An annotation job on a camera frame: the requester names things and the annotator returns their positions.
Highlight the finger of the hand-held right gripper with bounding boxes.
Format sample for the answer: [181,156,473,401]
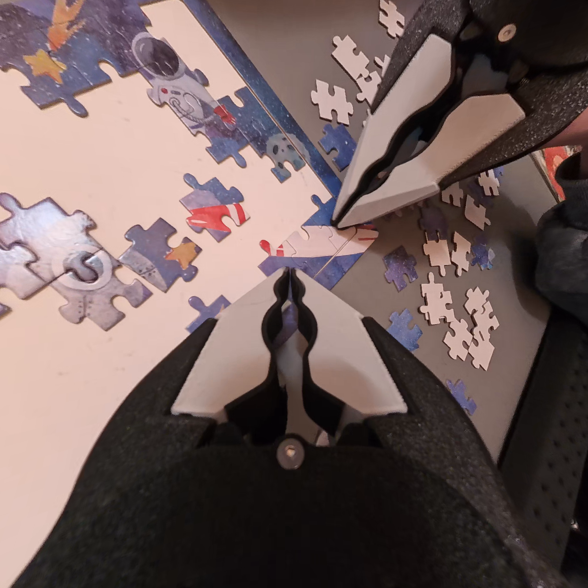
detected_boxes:
[331,34,454,223]
[337,93,526,229]

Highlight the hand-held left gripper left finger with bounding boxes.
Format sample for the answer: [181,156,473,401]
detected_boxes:
[171,266,291,422]

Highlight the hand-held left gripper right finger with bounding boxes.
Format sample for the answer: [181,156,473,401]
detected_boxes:
[292,267,409,435]

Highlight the pile of puzzle pieces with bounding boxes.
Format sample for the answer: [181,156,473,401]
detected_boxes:
[311,0,506,373]

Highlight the grey porthole half puzzle piece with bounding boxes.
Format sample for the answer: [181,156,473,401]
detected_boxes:
[48,248,153,331]

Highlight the blue space puzzle frame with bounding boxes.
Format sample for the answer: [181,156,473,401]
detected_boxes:
[0,0,380,588]

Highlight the blue starry puzzle piece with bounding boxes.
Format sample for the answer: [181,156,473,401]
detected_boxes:
[388,309,423,352]
[206,131,249,168]
[446,379,477,416]

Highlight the grey satellite puzzle piece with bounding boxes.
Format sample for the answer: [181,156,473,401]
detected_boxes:
[0,193,103,282]

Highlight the person's right forearm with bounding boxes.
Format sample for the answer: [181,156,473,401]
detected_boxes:
[534,154,588,315]

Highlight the person's right hand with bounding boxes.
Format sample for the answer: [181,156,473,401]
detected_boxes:
[549,120,588,149]

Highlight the colourful printed cardboard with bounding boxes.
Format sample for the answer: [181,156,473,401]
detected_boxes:
[532,146,580,203]

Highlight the grey moon puzzle piece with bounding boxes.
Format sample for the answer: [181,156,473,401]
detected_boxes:
[264,133,307,183]

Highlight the red rocket puzzle piece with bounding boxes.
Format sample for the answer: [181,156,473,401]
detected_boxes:
[180,174,250,243]

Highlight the plain purple puzzle piece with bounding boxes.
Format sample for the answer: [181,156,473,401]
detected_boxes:
[0,246,49,300]

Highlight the white astronaut puzzle piece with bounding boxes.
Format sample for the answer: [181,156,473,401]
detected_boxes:
[132,32,217,135]

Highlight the joined comet star puzzle pieces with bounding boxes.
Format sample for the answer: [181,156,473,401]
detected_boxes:
[0,0,152,118]

